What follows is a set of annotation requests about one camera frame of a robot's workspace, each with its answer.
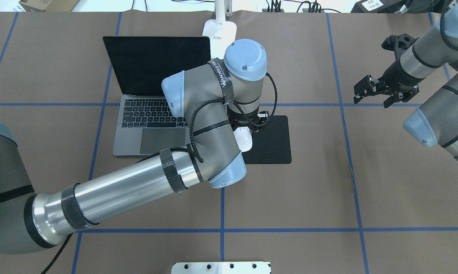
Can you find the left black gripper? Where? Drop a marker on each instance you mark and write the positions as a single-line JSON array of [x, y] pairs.
[[241, 121]]

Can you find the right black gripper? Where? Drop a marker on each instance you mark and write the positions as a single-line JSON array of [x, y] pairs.
[[398, 74]]

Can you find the white computer mouse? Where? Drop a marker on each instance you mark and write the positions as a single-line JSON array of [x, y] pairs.
[[243, 136]]

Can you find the black mouse pad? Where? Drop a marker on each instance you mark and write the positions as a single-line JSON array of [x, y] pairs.
[[272, 144]]

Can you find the grey laptop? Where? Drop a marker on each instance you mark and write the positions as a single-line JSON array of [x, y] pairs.
[[145, 123]]

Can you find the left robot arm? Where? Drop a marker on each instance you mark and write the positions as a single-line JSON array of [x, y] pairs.
[[209, 97]]

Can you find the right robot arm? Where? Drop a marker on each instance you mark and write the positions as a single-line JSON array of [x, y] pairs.
[[435, 122]]

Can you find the black device box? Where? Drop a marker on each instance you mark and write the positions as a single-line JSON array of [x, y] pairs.
[[380, 6]]

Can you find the power strip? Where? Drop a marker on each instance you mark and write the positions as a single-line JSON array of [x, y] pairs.
[[280, 6]]

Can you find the cardboard box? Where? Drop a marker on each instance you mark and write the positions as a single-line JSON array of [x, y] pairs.
[[48, 5]]

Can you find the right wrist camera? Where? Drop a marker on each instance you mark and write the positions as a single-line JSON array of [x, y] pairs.
[[398, 44]]

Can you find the white camera mast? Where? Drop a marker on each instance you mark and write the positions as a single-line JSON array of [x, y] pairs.
[[222, 267]]

